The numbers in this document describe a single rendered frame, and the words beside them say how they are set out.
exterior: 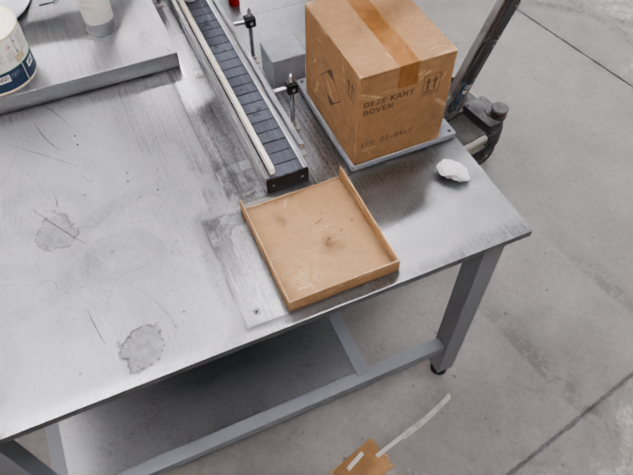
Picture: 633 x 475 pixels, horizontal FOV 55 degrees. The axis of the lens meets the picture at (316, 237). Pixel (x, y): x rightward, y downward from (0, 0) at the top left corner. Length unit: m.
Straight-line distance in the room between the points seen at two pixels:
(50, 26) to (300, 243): 1.05
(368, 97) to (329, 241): 0.33
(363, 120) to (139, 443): 1.10
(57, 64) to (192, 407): 1.04
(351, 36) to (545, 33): 2.25
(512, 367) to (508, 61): 1.68
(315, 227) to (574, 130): 1.87
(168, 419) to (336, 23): 1.18
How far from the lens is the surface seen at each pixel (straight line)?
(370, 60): 1.36
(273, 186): 1.45
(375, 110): 1.40
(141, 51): 1.85
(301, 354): 1.91
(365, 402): 2.09
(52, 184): 1.62
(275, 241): 1.37
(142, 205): 1.50
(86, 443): 1.92
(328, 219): 1.41
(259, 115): 1.59
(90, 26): 1.93
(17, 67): 1.81
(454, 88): 2.42
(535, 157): 2.86
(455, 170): 1.51
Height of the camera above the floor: 1.95
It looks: 54 degrees down
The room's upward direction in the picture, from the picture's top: straight up
